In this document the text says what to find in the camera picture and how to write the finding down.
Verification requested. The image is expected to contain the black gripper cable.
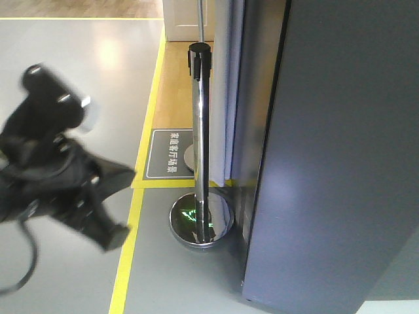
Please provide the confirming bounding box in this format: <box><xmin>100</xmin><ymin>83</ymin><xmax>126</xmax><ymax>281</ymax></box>
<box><xmin>0</xmin><ymin>215</ymin><xmax>39</xmax><ymax>295</ymax></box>

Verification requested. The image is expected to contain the wrist camera box arm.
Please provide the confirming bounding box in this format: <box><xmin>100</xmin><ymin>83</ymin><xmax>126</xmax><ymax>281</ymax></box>
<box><xmin>1</xmin><ymin>63</ymin><xmax>100</xmax><ymax>141</ymax></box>

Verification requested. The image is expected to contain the open fridge door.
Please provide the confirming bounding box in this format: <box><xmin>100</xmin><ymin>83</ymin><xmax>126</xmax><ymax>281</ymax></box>
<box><xmin>242</xmin><ymin>1</ymin><xmax>418</xmax><ymax>313</ymax></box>

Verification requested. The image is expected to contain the grey floor sign sticker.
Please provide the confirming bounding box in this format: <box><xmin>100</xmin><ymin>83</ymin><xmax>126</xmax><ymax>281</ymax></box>
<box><xmin>143</xmin><ymin>129</ymin><xmax>193</xmax><ymax>180</ymax></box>

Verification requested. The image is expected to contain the chrome stanchion post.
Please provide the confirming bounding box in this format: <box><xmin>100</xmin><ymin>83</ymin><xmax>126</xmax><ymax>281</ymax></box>
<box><xmin>169</xmin><ymin>42</ymin><xmax>234</xmax><ymax>249</ymax></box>

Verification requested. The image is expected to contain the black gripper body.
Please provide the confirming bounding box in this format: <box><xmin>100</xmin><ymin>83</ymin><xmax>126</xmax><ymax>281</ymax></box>
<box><xmin>1</xmin><ymin>133</ymin><xmax>101</xmax><ymax>229</ymax></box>

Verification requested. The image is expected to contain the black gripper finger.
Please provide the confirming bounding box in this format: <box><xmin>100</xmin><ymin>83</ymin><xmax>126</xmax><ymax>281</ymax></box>
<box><xmin>80</xmin><ymin>186</ymin><xmax>130</xmax><ymax>251</ymax></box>
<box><xmin>88</xmin><ymin>154</ymin><xmax>136</xmax><ymax>201</ymax></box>

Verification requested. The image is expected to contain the white curtain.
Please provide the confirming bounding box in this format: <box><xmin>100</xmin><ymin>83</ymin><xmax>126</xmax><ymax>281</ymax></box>
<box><xmin>209</xmin><ymin>1</ymin><xmax>246</xmax><ymax>186</ymax></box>

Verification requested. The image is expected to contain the white cabinet background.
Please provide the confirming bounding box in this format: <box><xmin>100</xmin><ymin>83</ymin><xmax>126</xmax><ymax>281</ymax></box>
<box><xmin>162</xmin><ymin>0</ymin><xmax>215</xmax><ymax>42</ymax></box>

